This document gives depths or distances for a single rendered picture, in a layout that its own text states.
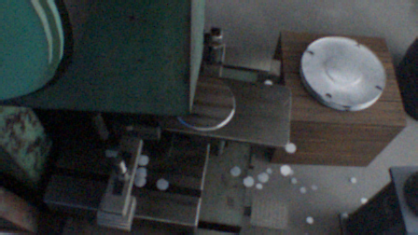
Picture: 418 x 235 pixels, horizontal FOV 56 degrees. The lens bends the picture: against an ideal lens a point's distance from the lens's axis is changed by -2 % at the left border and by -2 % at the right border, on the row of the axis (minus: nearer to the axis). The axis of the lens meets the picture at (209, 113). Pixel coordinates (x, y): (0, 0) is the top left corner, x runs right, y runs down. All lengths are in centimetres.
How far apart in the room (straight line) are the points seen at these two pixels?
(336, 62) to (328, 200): 53
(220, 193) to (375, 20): 156
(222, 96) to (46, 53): 62
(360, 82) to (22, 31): 131
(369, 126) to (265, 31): 81
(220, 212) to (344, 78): 74
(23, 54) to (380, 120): 129
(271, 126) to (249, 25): 126
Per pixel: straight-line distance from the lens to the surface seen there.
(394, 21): 228
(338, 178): 167
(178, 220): 78
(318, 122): 135
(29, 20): 19
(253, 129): 78
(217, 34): 89
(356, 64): 148
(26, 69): 23
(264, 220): 137
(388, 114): 145
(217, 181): 87
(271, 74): 106
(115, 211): 75
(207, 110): 79
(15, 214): 89
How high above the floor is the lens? 146
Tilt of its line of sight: 59 degrees down
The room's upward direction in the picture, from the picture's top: 5 degrees clockwise
